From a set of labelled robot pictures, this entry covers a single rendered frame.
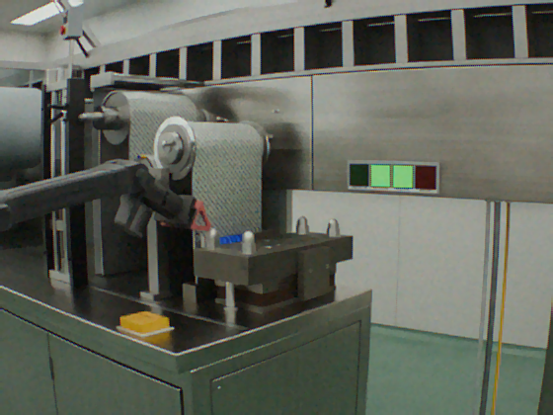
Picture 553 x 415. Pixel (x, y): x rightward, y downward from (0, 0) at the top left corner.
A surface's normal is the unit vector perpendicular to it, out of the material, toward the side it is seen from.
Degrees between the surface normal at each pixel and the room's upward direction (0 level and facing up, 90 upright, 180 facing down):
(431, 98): 90
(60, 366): 90
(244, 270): 90
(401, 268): 90
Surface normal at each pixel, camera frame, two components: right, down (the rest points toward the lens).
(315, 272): 0.78, 0.06
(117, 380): -0.63, 0.07
